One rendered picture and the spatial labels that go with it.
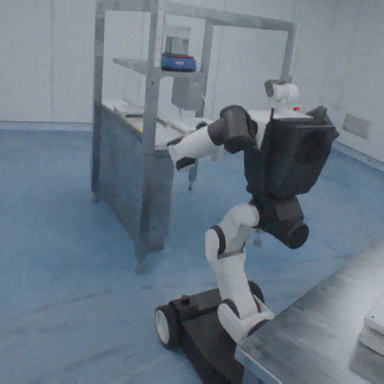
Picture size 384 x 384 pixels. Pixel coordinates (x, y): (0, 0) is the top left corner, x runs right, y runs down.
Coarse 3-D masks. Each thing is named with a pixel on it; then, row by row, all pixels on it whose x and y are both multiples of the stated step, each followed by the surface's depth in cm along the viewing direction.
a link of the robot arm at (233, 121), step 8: (224, 112) 137; (232, 112) 135; (240, 112) 136; (216, 120) 139; (224, 120) 136; (232, 120) 134; (240, 120) 134; (208, 128) 139; (216, 128) 137; (224, 128) 135; (232, 128) 132; (240, 128) 132; (216, 136) 137; (224, 136) 134; (216, 144) 139
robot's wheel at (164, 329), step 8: (160, 312) 190; (168, 312) 186; (160, 320) 195; (168, 320) 183; (176, 320) 184; (160, 328) 195; (168, 328) 183; (176, 328) 183; (160, 336) 193; (168, 336) 183; (176, 336) 183; (168, 344) 184; (176, 344) 186
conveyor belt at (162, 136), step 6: (108, 102) 330; (114, 102) 333; (120, 102) 336; (138, 126) 264; (156, 126) 271; (162, 126) 273; (156, 132) 254; (162, 132) 257; (168, 132) 258; (156, 138) 241; (162, 138) 243; (168, 138) 245; (156, 144) 230; (162, 144) 232; (156, 150) 230; (162, 150) 233
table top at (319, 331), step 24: (360, 264) 124; (336, 288) 110; (360, 288) 111; (288, 312) 98; (312, 312) 99; (336, 312) 100; (360, 312) 101; (264, 336) 89; (288, 336) 90; (312, 336) 90; (336, 336) 91; (240, 360) 84; (264, 360) 82; (288, 360) 83; (312, 360) 83; (336, 360) 84; (360, 360) 85
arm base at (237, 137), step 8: (248, 112) 142; (248, 120) 141; (248, 128) 139; (232, 136) 130; (240, 136) 130; (248, 136) 131; (224, 144) 133; (232, 144) 132; (240, 144) 133; (248, 144) 133; (256, 144) 137; (232, 152) 138
